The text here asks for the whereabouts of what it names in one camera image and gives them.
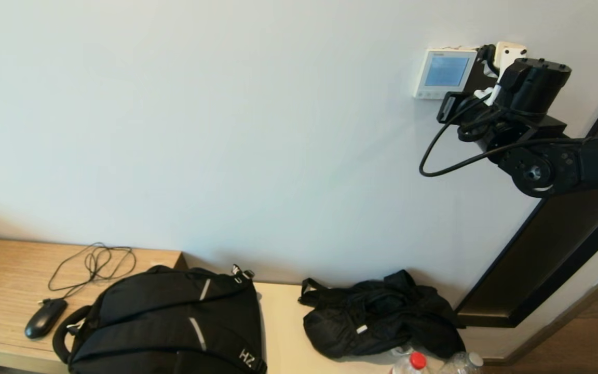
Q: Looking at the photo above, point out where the dark brown door frame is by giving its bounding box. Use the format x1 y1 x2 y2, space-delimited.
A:
455 68 598 329

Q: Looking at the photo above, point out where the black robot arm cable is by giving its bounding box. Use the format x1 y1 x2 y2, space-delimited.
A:
419 44 598 178

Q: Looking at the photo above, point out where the red cap water bottle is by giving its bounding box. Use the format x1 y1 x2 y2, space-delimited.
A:
391 352 428 374

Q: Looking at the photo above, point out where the black wall switch panel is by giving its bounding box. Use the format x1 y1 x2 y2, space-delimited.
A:
469 49 497 93

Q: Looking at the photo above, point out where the brown wooden baseboard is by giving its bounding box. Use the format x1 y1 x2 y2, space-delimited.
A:
486 253 598 365

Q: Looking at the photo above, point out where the white wall thermostat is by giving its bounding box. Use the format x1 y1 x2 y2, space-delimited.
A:
414 48 479 100

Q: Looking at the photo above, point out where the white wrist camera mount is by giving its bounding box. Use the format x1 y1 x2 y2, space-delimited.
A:
473 42 528 100

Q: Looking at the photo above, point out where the black computer mouse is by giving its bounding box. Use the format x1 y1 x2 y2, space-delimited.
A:
24 299 68 341

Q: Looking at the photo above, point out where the black backpack with HZ print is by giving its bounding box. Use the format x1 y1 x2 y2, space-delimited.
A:
52 265 268 374

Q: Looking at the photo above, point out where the white cap plastic bottle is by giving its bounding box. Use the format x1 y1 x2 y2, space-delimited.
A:
438 351 485 374

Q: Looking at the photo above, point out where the crumpled black nylon bag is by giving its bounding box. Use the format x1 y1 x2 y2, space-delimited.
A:
298 270 467 360

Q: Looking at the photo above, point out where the thin black mouse cable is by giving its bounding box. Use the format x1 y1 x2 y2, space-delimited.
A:
47 243 137 302

